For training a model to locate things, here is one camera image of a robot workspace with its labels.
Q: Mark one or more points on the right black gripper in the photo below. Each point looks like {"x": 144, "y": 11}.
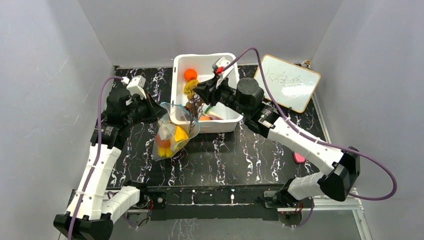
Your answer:
{"x": 213, "y": 91}

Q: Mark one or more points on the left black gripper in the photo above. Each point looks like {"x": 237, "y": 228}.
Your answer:
{"x": 156, "y": 111}

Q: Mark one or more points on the brown longan cluster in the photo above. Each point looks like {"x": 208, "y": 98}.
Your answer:
{"x": 195, "y": 108}

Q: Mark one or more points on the white mushroom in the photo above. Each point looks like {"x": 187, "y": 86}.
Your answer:
{"x": 166, "y": 132}

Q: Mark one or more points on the clear zip top bag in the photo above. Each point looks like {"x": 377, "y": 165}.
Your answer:
{"x": 177, "y": 115}

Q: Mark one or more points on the yellow bell pepper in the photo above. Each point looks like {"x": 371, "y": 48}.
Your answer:
{"x": 180, "y": 134}

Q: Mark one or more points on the small orange pumpkin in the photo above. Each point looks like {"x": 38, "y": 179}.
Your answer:
{"x": 162, "y": 143}

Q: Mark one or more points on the yellow banana bunch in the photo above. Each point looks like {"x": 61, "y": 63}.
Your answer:
{"x": 165, "y": 152}

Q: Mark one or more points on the yellow green starfruit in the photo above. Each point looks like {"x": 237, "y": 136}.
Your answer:
{"x": 190, "y": 85}

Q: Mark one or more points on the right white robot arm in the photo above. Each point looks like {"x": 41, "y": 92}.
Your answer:
{"x": 338, "y": 169}

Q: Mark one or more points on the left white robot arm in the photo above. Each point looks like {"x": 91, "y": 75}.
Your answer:
{"x": 88, "y": 216}

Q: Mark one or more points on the green onion stalk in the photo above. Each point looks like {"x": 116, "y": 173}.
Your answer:
{"x": 207, "y": 109}

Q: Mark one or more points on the orange tangerine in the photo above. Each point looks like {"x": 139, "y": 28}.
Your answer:
{"x": 190, "y": 74}

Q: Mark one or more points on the white plastic bin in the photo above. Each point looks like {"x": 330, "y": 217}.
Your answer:
{"x": 203, "y": 65}

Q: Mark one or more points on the orange peach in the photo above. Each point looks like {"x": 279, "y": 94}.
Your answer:
{"x": 204, "y": 118}

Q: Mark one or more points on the pink eraser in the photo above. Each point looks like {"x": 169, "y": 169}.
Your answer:
{"x": 299, "y": 159}

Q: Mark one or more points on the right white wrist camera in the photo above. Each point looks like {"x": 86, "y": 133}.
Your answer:
{"x": 221, "y": 70}

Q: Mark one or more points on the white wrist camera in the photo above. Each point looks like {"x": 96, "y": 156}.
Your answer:
{"x": 136, "y": 86}
{"x": 221, "y": 70}

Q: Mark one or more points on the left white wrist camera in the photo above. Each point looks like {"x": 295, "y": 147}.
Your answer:
{"x": 136, "y": 86}

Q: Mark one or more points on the small whiteboard wooden frame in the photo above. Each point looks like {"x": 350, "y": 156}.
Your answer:
{"x": 291, "y": 85}

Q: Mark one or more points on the black front mounting rail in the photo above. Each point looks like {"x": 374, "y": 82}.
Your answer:
{"x": 261, "y": 201}

